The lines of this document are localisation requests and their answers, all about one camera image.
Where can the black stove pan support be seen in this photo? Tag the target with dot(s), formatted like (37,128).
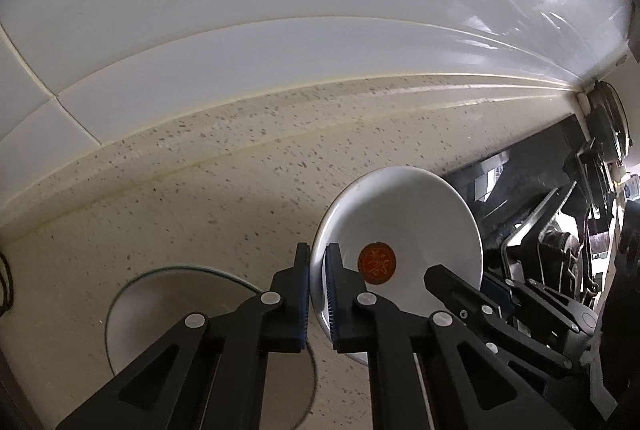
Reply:
(590,170)

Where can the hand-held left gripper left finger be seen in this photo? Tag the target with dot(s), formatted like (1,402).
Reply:
(301,305)

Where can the black glass cooktop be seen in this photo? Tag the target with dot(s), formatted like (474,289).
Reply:
(470,182)

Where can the round clear glass plate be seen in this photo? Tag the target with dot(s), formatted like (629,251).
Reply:
(165,305)

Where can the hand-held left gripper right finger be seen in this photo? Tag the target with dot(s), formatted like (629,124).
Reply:
(332,305)

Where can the large white bowl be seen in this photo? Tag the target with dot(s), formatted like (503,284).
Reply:
(415,220)

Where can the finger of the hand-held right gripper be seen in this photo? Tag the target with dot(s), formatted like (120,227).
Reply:
(450,290)
(495,292)

